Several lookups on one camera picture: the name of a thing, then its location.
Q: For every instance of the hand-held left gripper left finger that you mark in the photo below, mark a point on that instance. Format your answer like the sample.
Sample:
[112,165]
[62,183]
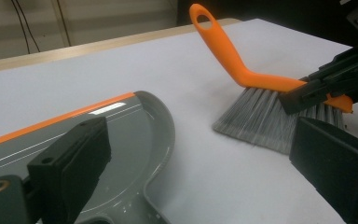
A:
[74,161]

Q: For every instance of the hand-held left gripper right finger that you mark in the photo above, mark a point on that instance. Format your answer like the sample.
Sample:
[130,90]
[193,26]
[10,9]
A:
[332,161]

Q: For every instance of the grey dustpan with orange edge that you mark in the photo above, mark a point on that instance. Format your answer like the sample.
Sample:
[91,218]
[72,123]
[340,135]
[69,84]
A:
[130,137]

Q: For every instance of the orange brush with grey bristles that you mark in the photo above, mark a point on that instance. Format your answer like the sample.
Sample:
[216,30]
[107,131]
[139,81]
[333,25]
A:
[227,53]

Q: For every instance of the white table mat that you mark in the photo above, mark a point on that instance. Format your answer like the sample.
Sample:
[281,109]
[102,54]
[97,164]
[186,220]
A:
[236,186]

